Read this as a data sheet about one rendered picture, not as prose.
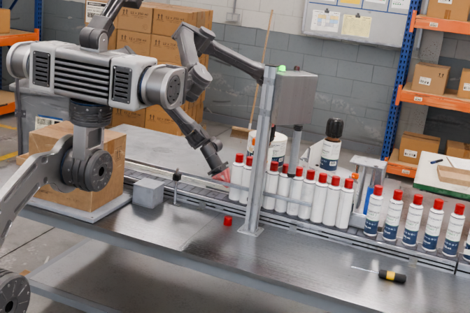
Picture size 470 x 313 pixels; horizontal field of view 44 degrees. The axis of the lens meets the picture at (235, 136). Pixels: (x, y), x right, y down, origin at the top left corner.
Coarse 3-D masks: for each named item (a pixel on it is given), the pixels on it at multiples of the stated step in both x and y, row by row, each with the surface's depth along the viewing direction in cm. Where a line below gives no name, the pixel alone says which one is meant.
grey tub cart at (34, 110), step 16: (16, 80) 433; (16, 96) 439; (32, 96) 443; (48, 96) 443; (64, 96) 439; (16, 112) 444; (32, 112) 448; (48, 112) 447; (64, 112) 447; (32, 128) 452
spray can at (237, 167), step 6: (240, 156) 244; (234, 162) 246; (240, 162) 245; (234, 168) 245; (240, 168) 244; (234, 174) 245; (240, 174) 245; (234, 180) 246; (240, 180) 246; (234, 192) 247; (234, 198) 248
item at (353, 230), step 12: (168, 180) 263; (192, 192) 253; (204, 192) 254; (216, 192) 256; (240, 204) 246; (288, 216) 240; (336, 228) 233; (348, 228) 234; (360, 228) 236; (384, 240) 227; (396, 240) 228; (420, 252) 221; (432, 252) 222
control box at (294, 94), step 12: (288, 72) 220; (300, 72) 223; (276, 84) 215; (288, 84) 214; (300, 84) 217; (312, 84) 220; (276, 96) 215; (288, 96) 216; (300, 96) 219; (312, 96) 222; (276, 108) 216; (288, 108) 217; (300, 108) 221; (312, 108) 224; (276, 120) 216; (288, 120) 219; (300, 120) 222
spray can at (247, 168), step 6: (252, 156) 244; (246, 162) 243; (246, 168) 242; (246, 174) 242; (246, 180) 243; (246, 186) 244; (240, 192) 247; (246, 192) 244; (240, 198) 246; (246, 198) 245; (246, 204) 246
